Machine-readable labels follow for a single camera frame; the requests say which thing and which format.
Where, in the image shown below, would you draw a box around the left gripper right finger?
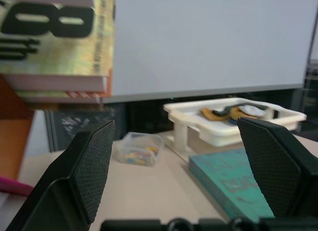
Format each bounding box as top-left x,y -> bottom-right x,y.
237,116 -> 318,219

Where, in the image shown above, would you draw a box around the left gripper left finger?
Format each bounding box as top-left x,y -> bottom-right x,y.
4,120 -> 116,231

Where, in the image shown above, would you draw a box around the pink hardcover book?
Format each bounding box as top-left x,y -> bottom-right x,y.
0,175 -> 34,208

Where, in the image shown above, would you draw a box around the teal hardcover book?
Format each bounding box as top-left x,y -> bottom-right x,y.
188,148 -> 276,219

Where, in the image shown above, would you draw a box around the wooden slanted bookshelf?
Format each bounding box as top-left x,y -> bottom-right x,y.
0,74 -> 104,179

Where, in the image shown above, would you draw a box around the gold yellow book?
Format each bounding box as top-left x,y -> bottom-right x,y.
0,0 -> 116,91

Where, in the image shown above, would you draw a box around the white cloth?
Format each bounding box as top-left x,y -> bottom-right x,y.
239,105 -> 265,117

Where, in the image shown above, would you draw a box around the colourful small pieces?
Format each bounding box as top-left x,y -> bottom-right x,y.
121,146 -> 160,165

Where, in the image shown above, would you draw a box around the mustard cloth piece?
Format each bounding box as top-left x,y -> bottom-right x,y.
230,108 -> 249,120

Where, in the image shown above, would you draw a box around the clear plastic box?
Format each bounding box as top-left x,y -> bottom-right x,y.
113,132 -> 164,167

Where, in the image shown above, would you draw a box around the dark green cloth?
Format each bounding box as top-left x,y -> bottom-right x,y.
213,103 -> 270,117

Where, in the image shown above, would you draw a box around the beige table cover sheet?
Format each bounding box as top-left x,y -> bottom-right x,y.
0,130 -> 318,231

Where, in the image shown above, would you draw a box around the tan cloth piece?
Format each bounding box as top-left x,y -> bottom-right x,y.
200,107 -> 232,122

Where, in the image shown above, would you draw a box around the white plastic drainer tray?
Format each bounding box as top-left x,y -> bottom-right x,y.
163,97 -> 308,154

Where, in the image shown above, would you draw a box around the white partition panel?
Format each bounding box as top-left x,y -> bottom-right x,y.
113,0 -> 314,104

